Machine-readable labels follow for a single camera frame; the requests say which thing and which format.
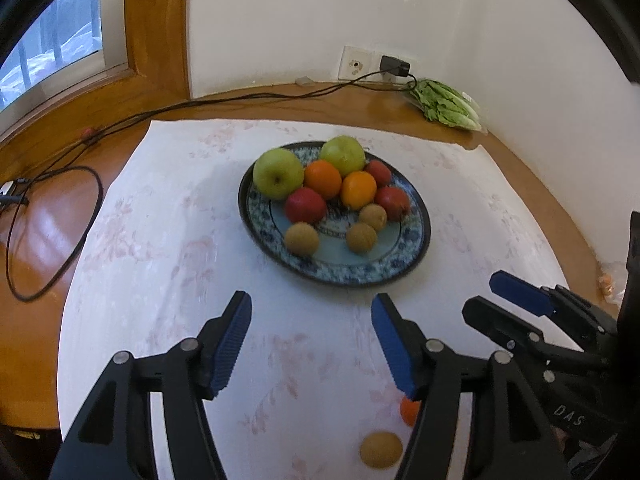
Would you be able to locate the orange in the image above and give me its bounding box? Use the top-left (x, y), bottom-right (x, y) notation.
top-left (304, 159), bottom-right (342, 200)
top-left (341, 171), bottom-right (378, 211)
top-left (399, 396), bottom-right (421, 428)

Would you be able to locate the brown longan front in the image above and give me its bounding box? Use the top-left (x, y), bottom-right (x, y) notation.
top-left (359, 431), bottom-right (404, 469)

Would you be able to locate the brown longan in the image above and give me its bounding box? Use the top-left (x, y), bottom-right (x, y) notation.
top-left (358, 204), bottom-right (387, 232)
top-left (359, 431), bottom-right (404, 469)
top-left (345, 222), bottom-right (378, 254)

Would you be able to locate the large red apple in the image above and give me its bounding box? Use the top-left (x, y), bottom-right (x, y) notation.
top-left (374, 186), bottom-right (410, 222)

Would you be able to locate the yellow-brown longan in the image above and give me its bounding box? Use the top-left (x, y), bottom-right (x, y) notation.
top-left (284, 222), bottom-right (320, 257)

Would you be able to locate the small red apple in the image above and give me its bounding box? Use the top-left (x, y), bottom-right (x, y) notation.
top-left (363, 159), bottom-right (393, 188)
top-left (284, 188), bottom-right (326, 224)

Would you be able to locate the brown longan on plate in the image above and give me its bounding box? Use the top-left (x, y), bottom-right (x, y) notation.
top-left (358, 204), bottom-right (387, 232)

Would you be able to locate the white floral tablecloth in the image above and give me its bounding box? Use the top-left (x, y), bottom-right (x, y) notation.
top-left (58, 120), bottom-right (565, 479)

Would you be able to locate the bagged green lettuce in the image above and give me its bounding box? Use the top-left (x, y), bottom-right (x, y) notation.
top-left (405, 78), bottom-right (487, 133)

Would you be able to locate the green apple rear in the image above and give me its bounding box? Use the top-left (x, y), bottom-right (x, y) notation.
top-left (319, 136), bottom-right (367, 177)

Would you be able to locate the green apple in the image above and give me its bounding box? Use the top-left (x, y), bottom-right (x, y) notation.
top-left (253, 148), bottom-right (304, 200)
top-left (319, 136), bottom-right (367, 177)

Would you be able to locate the blue patterned ceramic plate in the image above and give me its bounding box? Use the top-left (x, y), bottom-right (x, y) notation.
top-left (239, 141), bottom-right (431, 286)

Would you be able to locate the green apple front left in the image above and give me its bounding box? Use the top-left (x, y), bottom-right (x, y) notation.
top-left (253, 148), bottom-right (304, 200)

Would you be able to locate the black power adapter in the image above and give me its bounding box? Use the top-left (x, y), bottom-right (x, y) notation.
top-left (378, 55), bottom-right (411, 78)

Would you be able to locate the window with metal bars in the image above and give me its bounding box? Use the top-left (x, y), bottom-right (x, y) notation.
top-left (1, 0), bottom-right (128, 132)

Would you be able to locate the black power cable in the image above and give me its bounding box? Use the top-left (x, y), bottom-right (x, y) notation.
top-left (0, 70), bottom-right (419, 304)

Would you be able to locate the white wall socket plate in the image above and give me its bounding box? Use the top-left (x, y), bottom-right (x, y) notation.
top-left (337, 46), bottom-right (409, 84)

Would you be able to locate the wooden window frame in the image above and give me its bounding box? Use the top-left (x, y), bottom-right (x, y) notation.
top-left (1, 0), bottom-right (190, 179)

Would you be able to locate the small grey wall clip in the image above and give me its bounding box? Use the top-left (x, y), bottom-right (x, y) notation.
top-left (295, 76), bottom-right (314, 87)

